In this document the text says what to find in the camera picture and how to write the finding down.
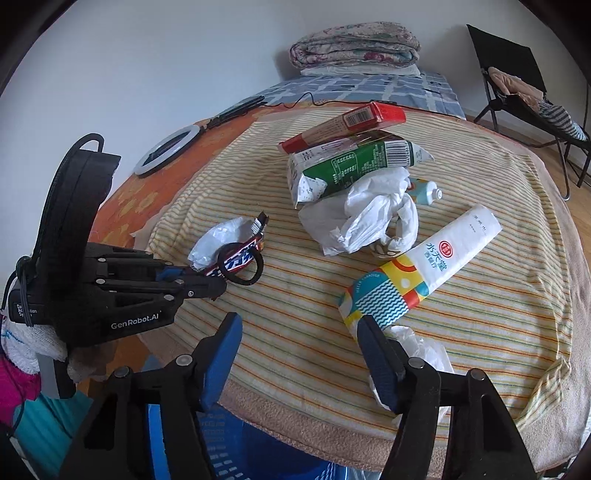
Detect striped yellow towel blanket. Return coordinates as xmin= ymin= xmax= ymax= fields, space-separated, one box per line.
xmin=146 ymin=108 xmax=590 ymax=470

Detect black folding chair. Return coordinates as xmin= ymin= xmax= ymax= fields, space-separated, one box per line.
xmin=467 ymin=25 xmax=590 ymax=200

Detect white plastic bag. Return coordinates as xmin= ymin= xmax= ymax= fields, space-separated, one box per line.
xmin=298 ymin=167 xmax=419 ymax=258

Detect folded floral quilt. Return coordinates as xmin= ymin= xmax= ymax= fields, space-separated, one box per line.
xmin=288 ymin=21 xmax=421 ymax=70

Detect blue checked bed sheet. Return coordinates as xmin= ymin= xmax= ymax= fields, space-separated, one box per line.
xmin=259 ymin=71 xmax=466 ymax=120

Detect blue plastic basket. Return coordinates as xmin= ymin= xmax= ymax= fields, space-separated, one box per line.
xmin=146 ymin=403 xmax=343 ymax=480

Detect snickers candy wrapper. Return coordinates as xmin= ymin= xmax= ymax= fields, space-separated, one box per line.
xmin=187 ymin=212 xmax=270 ymax=286

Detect green white milk carton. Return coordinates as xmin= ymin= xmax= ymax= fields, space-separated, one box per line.
xmin=287 ymin=131 xmax=434 ymax=206

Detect white ring light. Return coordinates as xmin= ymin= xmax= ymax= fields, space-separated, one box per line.
xmin=133 ymin=125 xmax=205 ymax=178

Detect orange print cream tube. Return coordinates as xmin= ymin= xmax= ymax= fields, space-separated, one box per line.
xmin=407 ymin=178 xmax=443 ymax=205

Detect striped clothes on chair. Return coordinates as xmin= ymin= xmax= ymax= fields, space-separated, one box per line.
xmin=539 ymin=100 xmax=588 ymax=141

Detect left hand white glove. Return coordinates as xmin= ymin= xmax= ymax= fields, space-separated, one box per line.
xmin=1 ymin=317 xmax=67 ymax=375

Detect black hair tie ring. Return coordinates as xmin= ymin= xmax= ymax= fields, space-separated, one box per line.
xmin=215 ymin=242 xmax=266 ymax=287

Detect red cardboard box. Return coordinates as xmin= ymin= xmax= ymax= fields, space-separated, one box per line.
xmin=279 ymin=102 xmax=407 ymax=154

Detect crumpled white tissue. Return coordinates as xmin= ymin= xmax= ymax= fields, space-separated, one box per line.
xmin=368 ymin=324 xmax=456 ymax=428

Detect beige cloth on chair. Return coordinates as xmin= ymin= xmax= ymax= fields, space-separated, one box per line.
xmin=488 ymin=67 xmax=544 ymax=112

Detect white colourful tissue pack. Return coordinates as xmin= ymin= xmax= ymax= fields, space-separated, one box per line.
xmin=339 ymin=205 xmax=502 ymax=336

